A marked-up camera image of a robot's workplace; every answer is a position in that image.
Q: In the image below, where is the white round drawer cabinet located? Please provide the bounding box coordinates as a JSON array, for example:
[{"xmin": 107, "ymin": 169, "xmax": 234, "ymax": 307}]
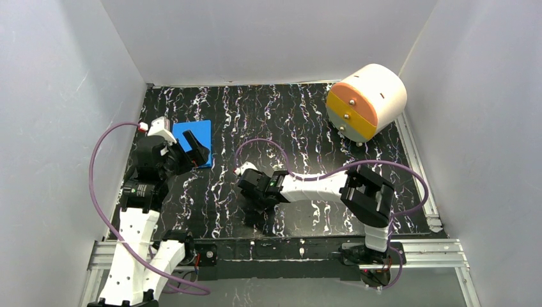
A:
[{"xmin": 325, "ymin": 63, "xmax": 407, "ymax": 145}]

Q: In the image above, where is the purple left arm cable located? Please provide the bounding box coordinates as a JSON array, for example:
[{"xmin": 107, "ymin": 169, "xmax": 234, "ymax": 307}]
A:
[{"xmin": 88, "ymin": 122, "xmax": 212, "ymax": 297}]

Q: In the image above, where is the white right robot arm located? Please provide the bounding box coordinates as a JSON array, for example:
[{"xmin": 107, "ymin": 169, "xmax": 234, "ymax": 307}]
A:
[{"xmin": 234, "ymin": 162, "xmax": 394, "ymax": 272}]

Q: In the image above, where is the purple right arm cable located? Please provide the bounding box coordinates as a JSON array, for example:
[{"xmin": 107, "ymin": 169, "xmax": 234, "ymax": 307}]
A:
[{"xmin": 233, "ymin": 138, "xmax": 430, "ymax": 291}]

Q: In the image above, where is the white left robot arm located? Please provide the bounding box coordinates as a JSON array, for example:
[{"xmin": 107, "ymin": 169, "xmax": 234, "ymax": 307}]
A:
[{"xmin": 88, "ymin": 129, "xmax": 209, "ymax": 306}]

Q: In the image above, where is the blue flat box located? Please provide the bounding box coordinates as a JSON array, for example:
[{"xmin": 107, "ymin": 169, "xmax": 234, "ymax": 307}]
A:
[{"xmin": 172, "ymin": 120, "xmax": 213, "ymax": 168}]

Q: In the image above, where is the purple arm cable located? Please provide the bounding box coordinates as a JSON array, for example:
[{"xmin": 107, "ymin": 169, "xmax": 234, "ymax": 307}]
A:
[
  {"xmin": 233, "ymin": 138, "xmax": 430, "ymax": 291},
  {"xmin": 88, "ymin": 122, "xmax": 212, "ymax": 297}
]

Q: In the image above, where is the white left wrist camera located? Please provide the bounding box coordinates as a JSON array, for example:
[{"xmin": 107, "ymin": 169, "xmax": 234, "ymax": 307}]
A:
[{"xmin": 137, "ymin": 116, "xmax": 177, "ymax": 145}]

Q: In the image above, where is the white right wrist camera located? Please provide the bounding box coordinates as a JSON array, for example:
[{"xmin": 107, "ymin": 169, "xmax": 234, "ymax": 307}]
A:
[{"xmin": 233, "ymin": 162, "xmax": 258, "ymax": 177}]

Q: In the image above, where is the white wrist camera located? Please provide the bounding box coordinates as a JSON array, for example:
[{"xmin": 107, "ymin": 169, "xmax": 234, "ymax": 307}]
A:
[
  {"xmin": 233, "ymin": 162, "xmax": 258, "ymax": 177},
  {"xmin": 137, "ymin": 116, "xmax": 177, "ymax": 145}
]

